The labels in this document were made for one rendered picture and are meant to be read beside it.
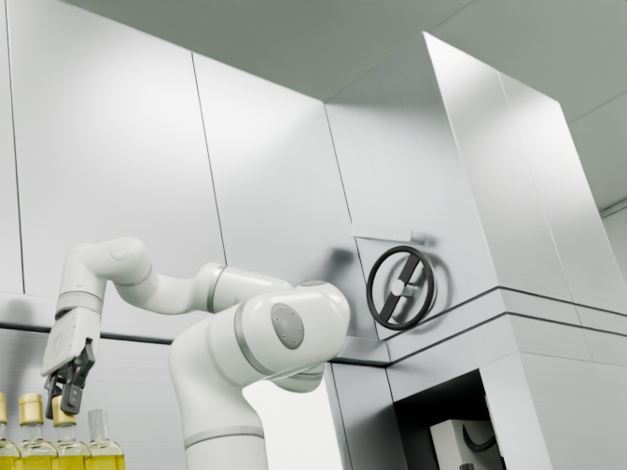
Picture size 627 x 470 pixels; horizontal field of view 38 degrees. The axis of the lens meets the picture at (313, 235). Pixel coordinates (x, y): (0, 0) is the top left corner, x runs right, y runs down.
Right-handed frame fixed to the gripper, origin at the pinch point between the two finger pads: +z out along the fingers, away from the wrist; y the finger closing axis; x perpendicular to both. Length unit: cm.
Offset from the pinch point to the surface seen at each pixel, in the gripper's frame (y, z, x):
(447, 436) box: -9, -28, 110
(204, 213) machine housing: -15, -62, 34
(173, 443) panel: -11.8, -5.0, 29.3
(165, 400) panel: -11.8, -12.8, 26.7
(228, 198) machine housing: -14, -69, 41
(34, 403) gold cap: 1.7, 2.1, -5.6
